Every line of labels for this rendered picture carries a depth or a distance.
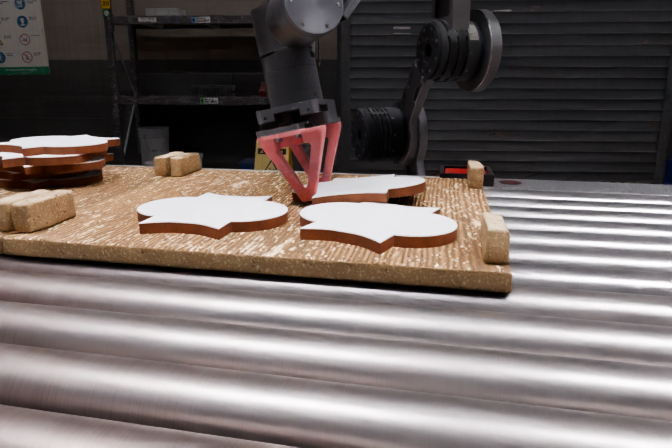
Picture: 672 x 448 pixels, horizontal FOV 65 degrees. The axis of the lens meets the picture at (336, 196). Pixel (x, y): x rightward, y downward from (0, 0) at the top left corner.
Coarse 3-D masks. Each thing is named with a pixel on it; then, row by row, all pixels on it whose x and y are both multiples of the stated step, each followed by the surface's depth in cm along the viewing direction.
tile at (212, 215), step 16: (144, 208) 49; (160, 208) 49; (176, 208) 49; (192, 208) 49; (208, 208) 49; (224, 208) 49; (240, 208) 49; (256, 208) 49; (272, 208) 49; (144, 224) 44; (160, 224) 45; (176, 224) 45; (192, 224) 44; (208, 224) 44; (224, 224) 44; (240, 224) 45; (256, 224) 45; (272, 224) 46
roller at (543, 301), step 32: (0, 256) 45; (224, 288) 40; (256, 288) 40; (288, 288) 39; (320, 288) 39; (352, 288) 38; (384, 288) 38; (416, 288) 38; (448, 288) 38; (512, 288) 37; (544, 288) 37; (608, 320) 35; (640, 320) 34
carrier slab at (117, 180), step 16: (112, 176) 71; (128, 176) 71; (144, 176) 71; (160, 176) 71; (0, 192) 61; (16, 192) 61; (80, 192) 61; (96, 192) 61; (112, 192) 61; (80, 208) 54; (0, 240) 44
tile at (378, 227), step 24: (312, 216) 46; (336, 216) 46; (360, 216) 46; (384, 216) 46; (408, 216) 46; (432, 216) 46; (336, 240) 42; (360, 240) 41; (384, 240) 40; (408, 240) 41; (432, 240) 41
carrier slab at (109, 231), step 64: (128, 192) 61; (192, 192) 61; (256, 192) 61; (448, 192) 61; (64, 256) 43; (128, 256) 42; (192, 256) 40; (256, 256) 39; (320, 256) 39; (384, 256) 39; (448, 256) 39
